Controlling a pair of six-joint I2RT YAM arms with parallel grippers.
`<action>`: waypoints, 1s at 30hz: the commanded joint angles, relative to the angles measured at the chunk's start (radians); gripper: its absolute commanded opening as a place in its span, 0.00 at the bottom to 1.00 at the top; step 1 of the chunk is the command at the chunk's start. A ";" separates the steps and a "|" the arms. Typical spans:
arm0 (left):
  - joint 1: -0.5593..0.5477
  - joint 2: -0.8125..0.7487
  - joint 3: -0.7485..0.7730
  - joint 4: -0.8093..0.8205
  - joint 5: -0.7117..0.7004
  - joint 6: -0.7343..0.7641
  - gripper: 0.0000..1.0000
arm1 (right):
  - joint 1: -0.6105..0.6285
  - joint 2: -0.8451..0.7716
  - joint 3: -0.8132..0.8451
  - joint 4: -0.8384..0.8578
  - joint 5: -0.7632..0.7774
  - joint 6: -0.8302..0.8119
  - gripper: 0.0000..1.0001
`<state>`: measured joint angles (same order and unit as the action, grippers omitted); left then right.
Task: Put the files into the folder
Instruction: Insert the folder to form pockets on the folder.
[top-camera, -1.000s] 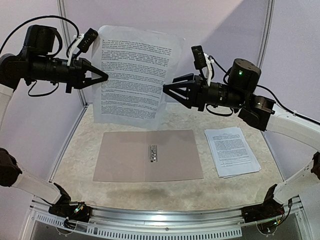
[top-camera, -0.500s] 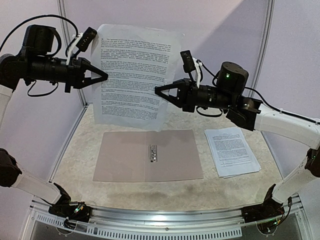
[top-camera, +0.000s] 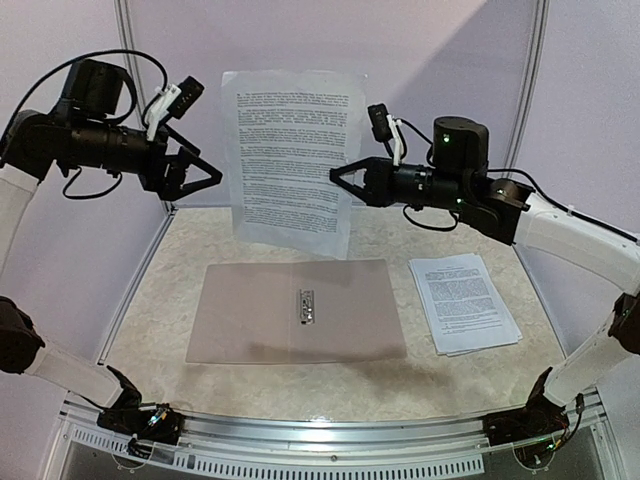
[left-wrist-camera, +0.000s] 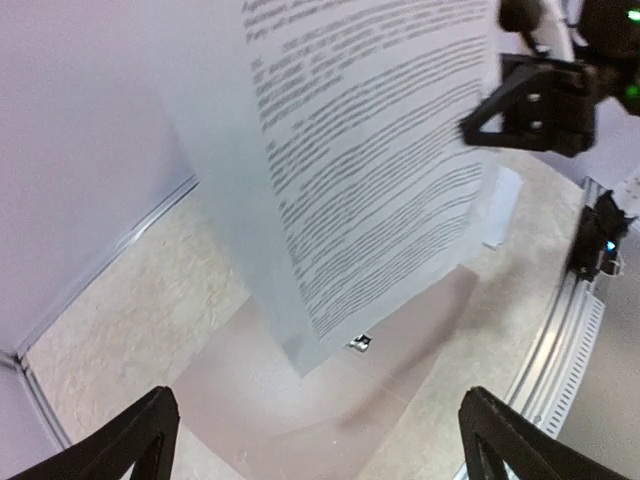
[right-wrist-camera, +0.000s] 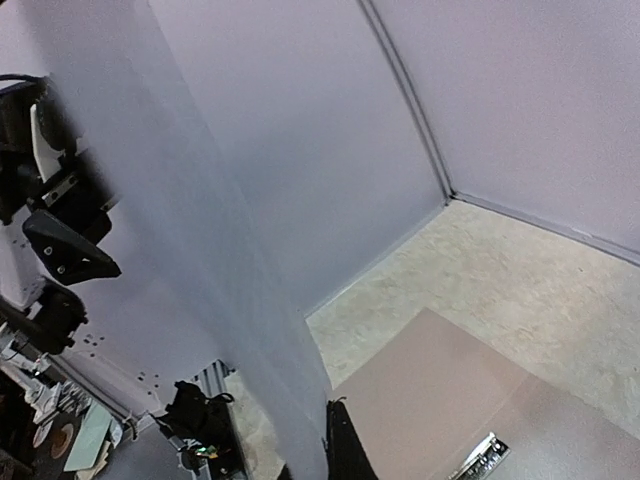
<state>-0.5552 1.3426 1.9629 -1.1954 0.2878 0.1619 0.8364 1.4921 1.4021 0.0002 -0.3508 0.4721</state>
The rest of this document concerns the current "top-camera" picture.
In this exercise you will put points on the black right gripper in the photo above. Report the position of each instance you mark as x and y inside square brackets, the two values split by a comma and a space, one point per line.
[378, 181]

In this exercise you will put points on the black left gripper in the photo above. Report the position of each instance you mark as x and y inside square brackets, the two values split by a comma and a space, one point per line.
[170, 182]

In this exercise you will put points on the brown paper folder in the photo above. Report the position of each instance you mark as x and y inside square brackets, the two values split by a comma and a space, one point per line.
[247, 314]

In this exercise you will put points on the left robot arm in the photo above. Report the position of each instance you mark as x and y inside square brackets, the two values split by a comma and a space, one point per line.
[80, 190]

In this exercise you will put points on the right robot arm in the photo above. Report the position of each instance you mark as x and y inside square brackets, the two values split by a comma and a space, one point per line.
[459, 181]

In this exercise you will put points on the metal folder clip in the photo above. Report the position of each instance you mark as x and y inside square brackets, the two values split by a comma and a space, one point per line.
[306, 306]

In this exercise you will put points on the stack of printed papers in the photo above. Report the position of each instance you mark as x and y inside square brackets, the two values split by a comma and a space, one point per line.
[463, 308]

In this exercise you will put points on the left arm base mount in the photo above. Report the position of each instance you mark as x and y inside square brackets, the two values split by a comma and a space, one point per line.
[151, 422]

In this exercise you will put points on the aluminium front rail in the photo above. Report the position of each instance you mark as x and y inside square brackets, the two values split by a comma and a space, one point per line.
[435, 437]

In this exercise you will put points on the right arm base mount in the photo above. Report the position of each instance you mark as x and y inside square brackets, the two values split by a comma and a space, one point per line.
[535, 419]

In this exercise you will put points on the perforated white cable tray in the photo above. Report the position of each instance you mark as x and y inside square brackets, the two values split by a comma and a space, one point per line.
[96, 455]

